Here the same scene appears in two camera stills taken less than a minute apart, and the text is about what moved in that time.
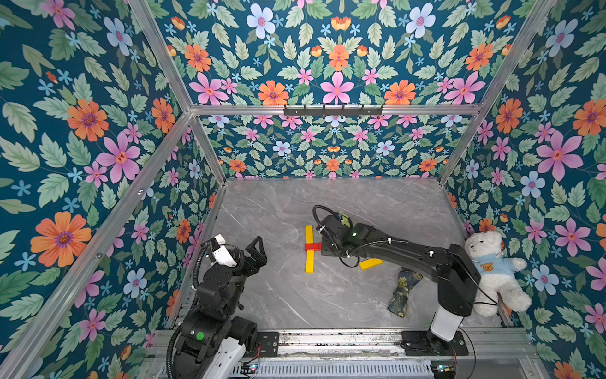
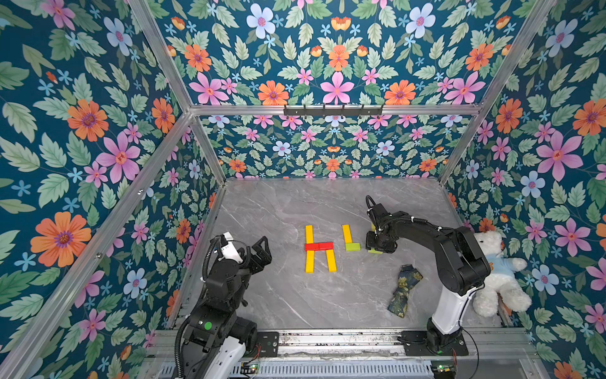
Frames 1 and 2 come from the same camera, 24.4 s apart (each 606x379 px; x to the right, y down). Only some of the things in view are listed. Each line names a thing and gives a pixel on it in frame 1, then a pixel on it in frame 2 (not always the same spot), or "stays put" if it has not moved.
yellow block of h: [309, 234] stays put
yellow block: [370, 263] → [331, 260]
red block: [313, 247] stays put
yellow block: [310, 262] stays put
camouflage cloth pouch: [398, 305] stays put
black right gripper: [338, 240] → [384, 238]
